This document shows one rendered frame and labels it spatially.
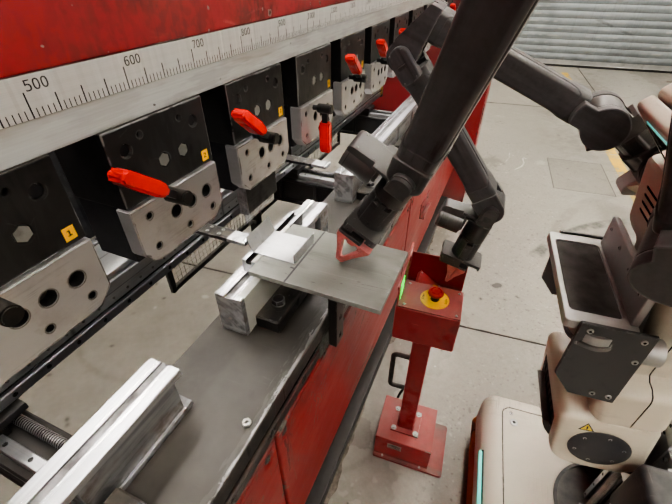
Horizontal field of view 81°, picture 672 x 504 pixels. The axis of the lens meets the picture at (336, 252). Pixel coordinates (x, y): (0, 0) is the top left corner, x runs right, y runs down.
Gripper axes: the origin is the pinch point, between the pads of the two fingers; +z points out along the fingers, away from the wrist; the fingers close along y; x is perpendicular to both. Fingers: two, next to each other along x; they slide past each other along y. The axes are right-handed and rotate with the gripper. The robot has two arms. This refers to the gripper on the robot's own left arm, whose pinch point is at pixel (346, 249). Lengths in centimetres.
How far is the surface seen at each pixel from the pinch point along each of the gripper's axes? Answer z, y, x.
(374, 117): 35, -131, -24
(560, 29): 6, -750, 80
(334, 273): 3.3, 3.7, 1.0
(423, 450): 68, -18, 65
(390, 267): -1.2, -2.1, 8.9
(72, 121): -21.0, 32.7, -27.8
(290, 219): 12.7, -10.9, -13.8
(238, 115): -18.4, 12.8, -22.8
